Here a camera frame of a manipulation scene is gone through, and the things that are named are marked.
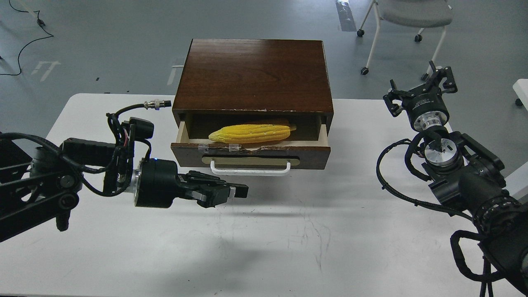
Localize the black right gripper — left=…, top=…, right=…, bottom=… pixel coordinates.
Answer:
left=383, top=61, right=458, bottom=132

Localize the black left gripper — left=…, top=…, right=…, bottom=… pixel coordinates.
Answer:
left=134, top=159, right=249, bottom=208

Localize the yellow corn cob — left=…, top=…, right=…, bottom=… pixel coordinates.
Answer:
left=208, top=120, right=297, bottom=144

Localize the wooden drawer with white handle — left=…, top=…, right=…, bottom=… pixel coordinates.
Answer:
left=170, top=119, right=331, bottom=176

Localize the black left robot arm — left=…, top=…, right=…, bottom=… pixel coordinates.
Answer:
left=1, top=99, right=248, bottom=241

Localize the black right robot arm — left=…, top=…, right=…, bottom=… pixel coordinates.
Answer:
left=376, top=61, right=528, bottom=297

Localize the dark wooden drawer cabinet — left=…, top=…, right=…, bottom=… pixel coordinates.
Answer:
left=173, top=39, right=334, bottom=149

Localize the grey office chair on wheels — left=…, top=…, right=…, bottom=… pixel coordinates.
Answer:
left=356, top=0, right=454, bottom=75

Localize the grey tape strip on floor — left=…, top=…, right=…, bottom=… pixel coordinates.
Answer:
left=335, top=0, right=358, bottom=32

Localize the black cable on floor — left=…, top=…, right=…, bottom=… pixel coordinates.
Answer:
left=0, top=0, right=54, bottom=77

